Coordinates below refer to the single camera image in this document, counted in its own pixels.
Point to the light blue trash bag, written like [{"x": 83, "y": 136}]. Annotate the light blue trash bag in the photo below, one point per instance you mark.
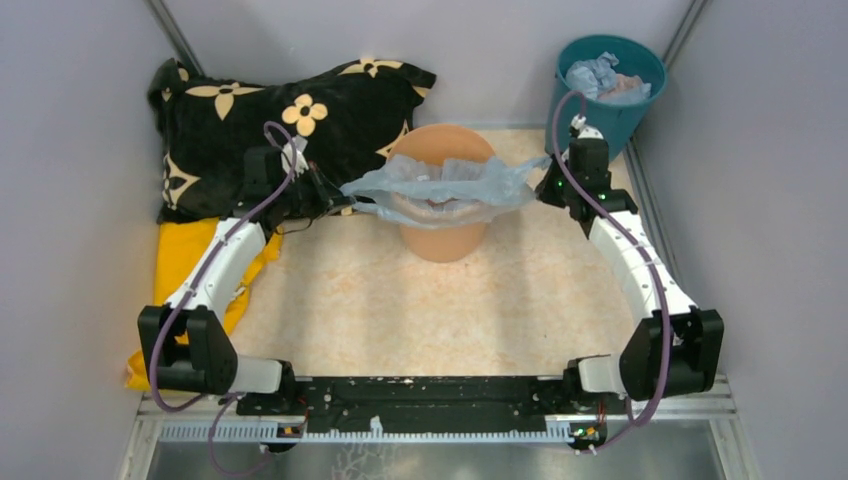
[{"x": 460, "y": 192}]

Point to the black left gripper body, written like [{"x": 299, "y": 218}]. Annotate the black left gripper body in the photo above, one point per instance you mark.
[{"x": 307, "y": 193}]

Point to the teal plastic bin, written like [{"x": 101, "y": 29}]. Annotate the teal plastic bin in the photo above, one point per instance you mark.
[{"x": 616, "y": 123}]

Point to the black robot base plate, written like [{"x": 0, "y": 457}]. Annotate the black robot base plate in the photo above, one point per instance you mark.
[{"x": 430, "y": 405}]

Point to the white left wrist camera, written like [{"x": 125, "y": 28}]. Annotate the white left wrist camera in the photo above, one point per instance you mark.
[{"x": 293, "y": 156}]

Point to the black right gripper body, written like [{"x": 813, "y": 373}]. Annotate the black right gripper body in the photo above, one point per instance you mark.
[{"x": 556, "y": 186}]

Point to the crumpled blue bag in bin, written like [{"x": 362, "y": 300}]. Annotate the crumpled blue bag in bin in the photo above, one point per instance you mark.
[{"x": 598, "y": 80}]

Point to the orange plastic bin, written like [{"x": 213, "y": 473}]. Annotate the orange plastic bin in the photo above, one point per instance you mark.
[{"x": 433, "y": 144}]

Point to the aluminium frame rail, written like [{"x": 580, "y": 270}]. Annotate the aluminium frame rail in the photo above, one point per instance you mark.
[{"x": 718, "y": 403}]

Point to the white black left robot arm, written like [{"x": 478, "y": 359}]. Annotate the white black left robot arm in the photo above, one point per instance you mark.
[{"x": 184, "y": 343}]

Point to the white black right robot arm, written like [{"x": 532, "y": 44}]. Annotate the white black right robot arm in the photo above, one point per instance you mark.
[{"x": 675, "y": 346}]

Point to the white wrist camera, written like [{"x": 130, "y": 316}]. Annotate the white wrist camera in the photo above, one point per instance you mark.
[
  {"x": 580, "y": 129},
  {"x": 293, "y": 156}
]

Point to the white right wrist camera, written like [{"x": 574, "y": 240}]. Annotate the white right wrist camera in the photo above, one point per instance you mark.
[{"x": 580, "y": 129}]

